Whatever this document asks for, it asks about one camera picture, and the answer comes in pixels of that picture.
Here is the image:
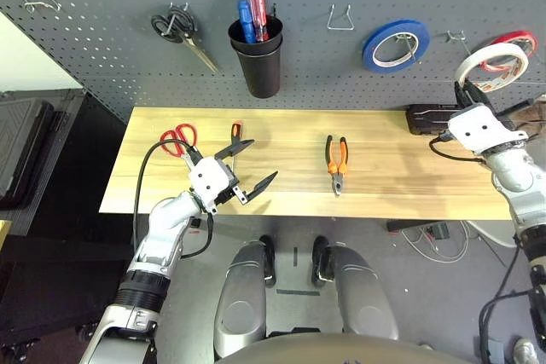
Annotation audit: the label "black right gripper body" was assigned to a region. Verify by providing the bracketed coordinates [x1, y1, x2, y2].
[494, 98, 535, 129]

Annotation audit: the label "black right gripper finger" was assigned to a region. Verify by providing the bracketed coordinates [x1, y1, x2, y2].
[453, 78, 469, 108]
[467, 78, 492, 106]

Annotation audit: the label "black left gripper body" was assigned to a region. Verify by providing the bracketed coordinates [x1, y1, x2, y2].
[211, 159, 251, 215]

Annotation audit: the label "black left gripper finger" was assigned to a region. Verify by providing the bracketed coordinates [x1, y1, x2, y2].
[214, 138, 256, 161]
[245, 170, 279, 203]

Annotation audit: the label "orange black screwdriver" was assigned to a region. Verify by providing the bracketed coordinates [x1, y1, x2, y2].
[229, 120, 244, 173]

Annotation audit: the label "white tape roll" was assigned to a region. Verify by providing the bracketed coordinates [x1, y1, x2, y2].
[453, 43, 530, 93]

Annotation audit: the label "red handled scissors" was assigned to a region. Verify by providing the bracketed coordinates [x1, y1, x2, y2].
[160, 123, 198, 169]

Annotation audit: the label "orange black pliers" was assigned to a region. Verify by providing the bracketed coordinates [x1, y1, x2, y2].
[326, 134, 349, 198]

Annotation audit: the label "grey metal pegboard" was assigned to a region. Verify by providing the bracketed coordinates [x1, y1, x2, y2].
[0, 0, 546, 124]

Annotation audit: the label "black plastic tool case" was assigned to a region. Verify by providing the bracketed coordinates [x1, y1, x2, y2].
[404, 103, 462, 136]

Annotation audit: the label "silver tape peg hook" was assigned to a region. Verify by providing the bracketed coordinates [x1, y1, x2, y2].
[394, 33, 421, 58]
[446, 30, 473, 56]

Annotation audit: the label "black left robot foot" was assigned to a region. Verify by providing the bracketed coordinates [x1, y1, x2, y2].
[258, 234, 277, 288]

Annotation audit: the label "black robot foot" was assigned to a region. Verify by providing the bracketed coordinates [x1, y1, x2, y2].
[258, 234, 277, 288]
[311, 234, 332, 288]

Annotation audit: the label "red tape roll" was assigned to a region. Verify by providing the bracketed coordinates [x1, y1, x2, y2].
[479, 30, 539, 74]

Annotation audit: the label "black plastic cup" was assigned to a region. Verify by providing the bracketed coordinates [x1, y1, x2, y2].
[230, 35, 284, 100]
[227, 14, 285, 56]

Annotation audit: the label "black right robot foot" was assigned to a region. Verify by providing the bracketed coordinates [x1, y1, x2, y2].
[311, 234, 332, 288]

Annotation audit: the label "blue tape roll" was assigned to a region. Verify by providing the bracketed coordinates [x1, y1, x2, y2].
[362, 19, 431, 74]

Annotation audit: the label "silver left robot leg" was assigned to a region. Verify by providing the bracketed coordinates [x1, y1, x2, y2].
[212, 240, 274, 361]

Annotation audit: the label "silver robot leg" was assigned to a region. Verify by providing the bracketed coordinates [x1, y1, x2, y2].
[212, 240, 274, 361]
[317, 242, 400, 342]

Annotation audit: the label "grey power strip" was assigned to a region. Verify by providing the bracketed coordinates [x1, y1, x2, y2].
[426, 222, 451, 240]

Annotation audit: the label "silver scissors peg hook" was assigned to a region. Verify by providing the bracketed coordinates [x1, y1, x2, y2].
[164, 1, 191, 38]

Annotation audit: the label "silver right robot leg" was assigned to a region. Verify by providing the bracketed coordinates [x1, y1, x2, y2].
[317, 242, 400, 342]

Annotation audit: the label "black wheeled cabinet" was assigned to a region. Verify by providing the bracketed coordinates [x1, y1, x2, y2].
[0, 89, 142, 364]

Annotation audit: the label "grey robot torso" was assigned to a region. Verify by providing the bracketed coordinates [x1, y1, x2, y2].
[215, 332, 466, 364]

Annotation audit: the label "black ribbed hard case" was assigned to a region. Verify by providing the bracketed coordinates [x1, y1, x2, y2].
[0, 97, 69, 211]

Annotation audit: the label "white sneaker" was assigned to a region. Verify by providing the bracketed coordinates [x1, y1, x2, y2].
[513, 337, 539, 364]

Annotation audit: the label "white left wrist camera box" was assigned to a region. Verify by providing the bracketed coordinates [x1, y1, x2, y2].
[187, 157, 231, 211]

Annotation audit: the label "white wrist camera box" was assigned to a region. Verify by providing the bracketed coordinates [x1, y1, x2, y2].
[187, 157, 231, 211]
[446, 102, 529, 155]

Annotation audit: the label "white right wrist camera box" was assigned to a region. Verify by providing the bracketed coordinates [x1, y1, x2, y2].
[446, 102, 529, 155]

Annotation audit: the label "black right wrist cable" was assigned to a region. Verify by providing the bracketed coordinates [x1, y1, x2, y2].
[428, 131, 539, 364]

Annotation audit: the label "black handled scissors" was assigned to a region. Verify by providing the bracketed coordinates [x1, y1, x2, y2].
[149, 4, 221, 74]

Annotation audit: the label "blue handled screwdriver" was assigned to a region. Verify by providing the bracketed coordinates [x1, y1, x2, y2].
[236, 0, 257, 44]

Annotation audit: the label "silver wire pliers holder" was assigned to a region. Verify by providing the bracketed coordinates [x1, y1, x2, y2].
[326, 3, 355, 32]

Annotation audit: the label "red transparent handled screwdriver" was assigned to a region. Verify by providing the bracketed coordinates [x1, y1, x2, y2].
[246, 0, 269, 43]

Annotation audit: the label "white cable bundle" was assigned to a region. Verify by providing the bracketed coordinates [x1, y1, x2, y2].
[400, 222, 470, 261]

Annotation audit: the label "silver double wire hook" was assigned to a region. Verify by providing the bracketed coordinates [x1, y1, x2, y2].
[19, 0, 64, 15]

